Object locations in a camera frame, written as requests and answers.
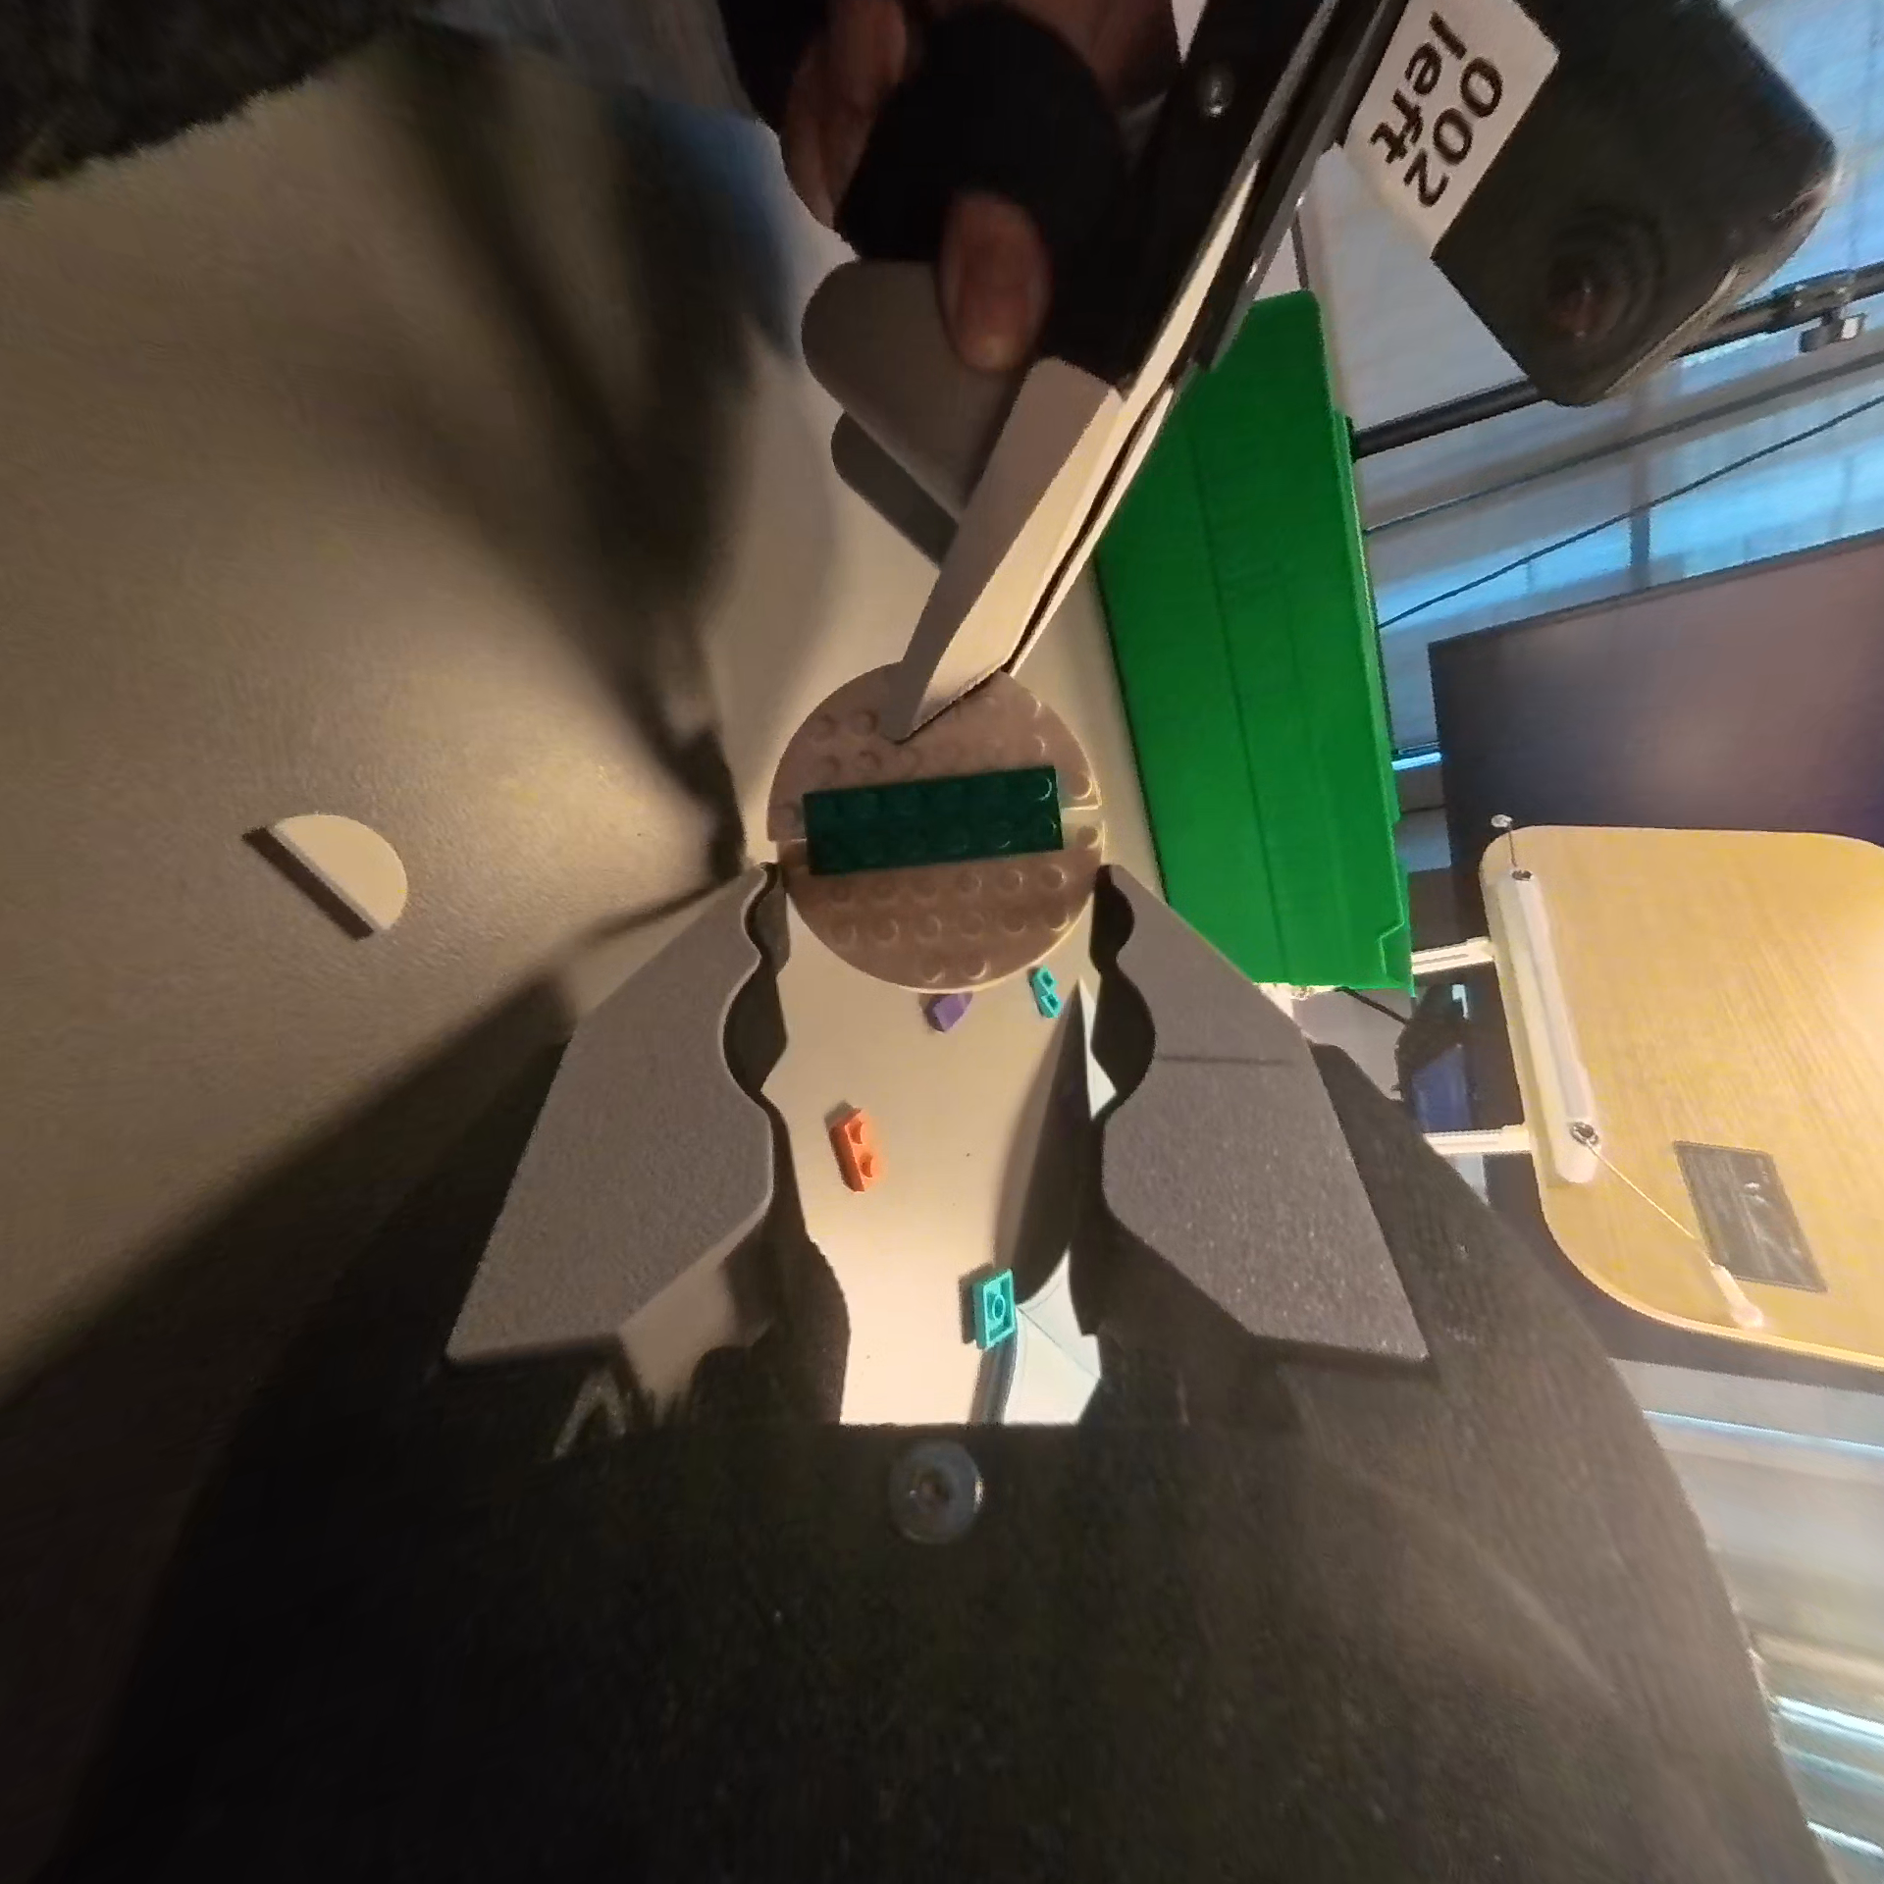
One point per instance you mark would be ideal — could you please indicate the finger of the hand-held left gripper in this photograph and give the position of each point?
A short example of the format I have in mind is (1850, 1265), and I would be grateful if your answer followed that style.
(1017, 559)

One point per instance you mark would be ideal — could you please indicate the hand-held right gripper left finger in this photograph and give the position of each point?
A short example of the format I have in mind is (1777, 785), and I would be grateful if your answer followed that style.
(617, 1177)

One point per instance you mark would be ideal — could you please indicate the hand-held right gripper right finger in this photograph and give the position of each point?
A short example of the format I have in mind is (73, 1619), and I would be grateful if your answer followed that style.
(1251, 1177)

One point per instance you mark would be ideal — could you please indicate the green lego plate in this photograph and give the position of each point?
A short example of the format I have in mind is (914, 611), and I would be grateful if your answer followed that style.
(935, 823)

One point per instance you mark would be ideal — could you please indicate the orange lego plate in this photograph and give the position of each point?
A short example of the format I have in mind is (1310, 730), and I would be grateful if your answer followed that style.
(858, 1144)

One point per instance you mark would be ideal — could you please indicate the teal lego jumper plate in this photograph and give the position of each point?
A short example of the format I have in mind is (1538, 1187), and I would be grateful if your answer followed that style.
(995, 1309)

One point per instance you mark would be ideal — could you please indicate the purple curved lego slope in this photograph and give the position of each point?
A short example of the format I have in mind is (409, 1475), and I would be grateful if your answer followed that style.
(950, 1011)

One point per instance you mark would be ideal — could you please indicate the white half-circle lego tile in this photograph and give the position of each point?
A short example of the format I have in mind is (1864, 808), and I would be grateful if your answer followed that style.
(345, 869)

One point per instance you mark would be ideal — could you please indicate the person's left hand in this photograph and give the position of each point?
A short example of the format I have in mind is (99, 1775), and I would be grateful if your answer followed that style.
(995, 294)

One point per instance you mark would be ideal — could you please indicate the green plastic bin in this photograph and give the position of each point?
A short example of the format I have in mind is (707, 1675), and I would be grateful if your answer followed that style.
(1251, 661)

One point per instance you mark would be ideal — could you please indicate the wooden side table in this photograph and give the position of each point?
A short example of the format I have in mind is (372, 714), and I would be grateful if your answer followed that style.
(1722, 1030)

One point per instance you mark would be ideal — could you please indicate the black tripod pole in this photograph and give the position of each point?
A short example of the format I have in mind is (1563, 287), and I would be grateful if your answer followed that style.
(1821, 306)

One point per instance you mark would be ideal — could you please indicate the black monitor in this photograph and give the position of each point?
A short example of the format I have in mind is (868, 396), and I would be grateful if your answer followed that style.
(1662, 706)

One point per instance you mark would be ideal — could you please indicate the person's black sweater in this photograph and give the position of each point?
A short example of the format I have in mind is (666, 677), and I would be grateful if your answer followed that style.
(220, 74)

